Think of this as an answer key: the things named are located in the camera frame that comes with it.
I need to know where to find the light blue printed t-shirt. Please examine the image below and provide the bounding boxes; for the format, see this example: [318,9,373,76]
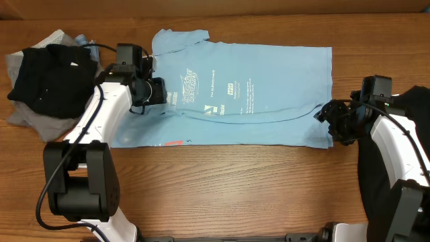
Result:
[114,30,333,149]

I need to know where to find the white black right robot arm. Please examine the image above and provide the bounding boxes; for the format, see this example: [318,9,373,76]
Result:
[314,97,429,241]

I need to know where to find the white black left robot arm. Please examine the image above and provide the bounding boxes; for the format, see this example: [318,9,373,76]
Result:
[36,74,167,241]

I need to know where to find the black garment pile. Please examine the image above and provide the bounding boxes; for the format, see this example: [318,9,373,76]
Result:
[357,86,429,241]

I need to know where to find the blue folded garment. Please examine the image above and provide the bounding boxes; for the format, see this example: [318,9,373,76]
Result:
[75,34,100,63]

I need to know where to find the black folded polo shirt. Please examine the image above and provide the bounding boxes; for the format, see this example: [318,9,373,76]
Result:
[7,44,97,119]

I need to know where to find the grey folded garment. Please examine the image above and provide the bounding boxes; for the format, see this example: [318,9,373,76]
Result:
[4,33,105,143]

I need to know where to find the white mesh folded garment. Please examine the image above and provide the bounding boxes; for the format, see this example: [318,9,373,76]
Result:
[33,30,65,48]

